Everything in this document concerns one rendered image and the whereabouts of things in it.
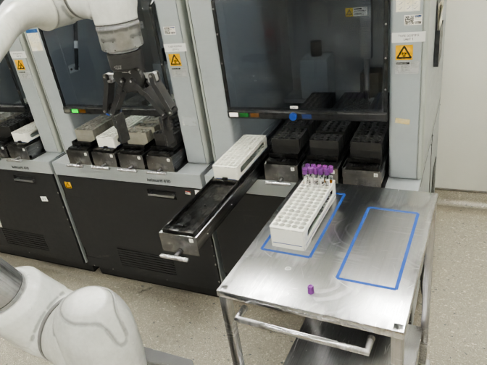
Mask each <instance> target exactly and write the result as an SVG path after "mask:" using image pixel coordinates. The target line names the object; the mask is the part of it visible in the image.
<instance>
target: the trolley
mask: <svg viewBox="0 0 487 365"><path fill-rule="evenodd" d="M301 182H302V180H298V182H297V183H296V184H295V186H294V187H293V188H292V189H291V191H290V192H289V194H288V195H287V196H286V197H285V199H284V200H283V202H282V203H281V205H279V207H278V208H277V210H276V211H275V213H274V214H273V215H272V216H271V217H270V219H269V220H268V222H267V223H266V225H265V226H264V227H263V228H262V230H261V231H260V232H259V234H258V235H257V236H256V237H255V239H254V240H253V242H252V243H251V245H250V246H249V247H248V248H247V250H246V251H245V253H244V254H243V256H242V257H241V258H240V259H239V260H238V262H237V263H236V265H235V266H234V267H233V268H232V270H231V271H230V273H229V274H228V276H227V277H226V278H225V279H224V280H223V282H222V283H221V285H220V286H219V288H218V289H217V296H219V298H220V305H221V309H222V315H223V319H224V323H225V329H226V333H227V337H228V344H229V348H230V354H231V358H232V362H233V365H245V363H244V356H243V352H242V347H241V341H240V336H239V332H238V325H237V322H238V323H242V324H247V325H250V326H253V327H258V328H261V329H264V330H269V331H273V332H277V333H280V334H284V335H289V336H291V337H295V338H296V339H295V341H294V344H293V345H292V347H291V349H290V351H289V353H288V355H287V357H286V359H285V361H284V363H283V365H416V363H417V365H430V360H428V359H427V351H428V329H429V318H430V296H431V285H432V273H433V252H434V240H435V228H436V207H437V201H438V193H429V192H421V191H413V190H399V189H393V188H379V187H371V186H363V185H350V184H342V183H336V199H335V201H334V202H333V204H332V205H331V206H330V208H329V210H328V212H327V213H326V215H325V217H324V218H323V220H322V222H321V223H320V226H319V227H318V228H317V231H316V232H315V234H314V236H313V237H312V240H311V242H310V244H309V246H308V247H307V249H306V250H305V251H298V250H294V249H290V248H281V247H277V246H272V241H271V235H270V225H271V223H272V222H273V220H274V219H275V218H276V217H277V215H278V214H279V212H280V210H281V209H282V208H283V207H284V206H285V204H286V202H287V201H288V200H289V198H290V197H291V196H292V194H293V193H294V191H295V190H296V189H297V188H298V186H299V185H300V183H301ZM424 256H425V260H424V274H423V300H422V314H421V327H418V326H415V325H411V324H408V322H409V317H410V314H411V310H412V304H413V301H414V298H415V292H416V289H417V284H418V280H419V276H420V271H421V268H422V265H423V259H424ZM310 284H311V285H313V286H314V294H311V295H310V294H308V292H307V286H308V285H310ZM233 300H235V301H241V302H244V303H250V304H254V305H257V306H262V307H266V308H269V309H275V310H278V311H284V312H287V313H290V314H296V315H299V316H305V317H306V319H305V320H304V323H303V325H302V326H301V329H300V330H299V331H296V330H291V329H288V328H285V327H279V326H276V325H273V324H268V323H264V322H259V321H256V320H253V319H247V318H244V317H243V315H244V314H245V313H246V312H247V310H248V306H246V305H242V306H241V308H240V309H239V311H238V313H237V314H236V313H235V309H234V305H233ZM419 349H420V354H419V359H418V362H417V356H418V352H419Z"/></svg>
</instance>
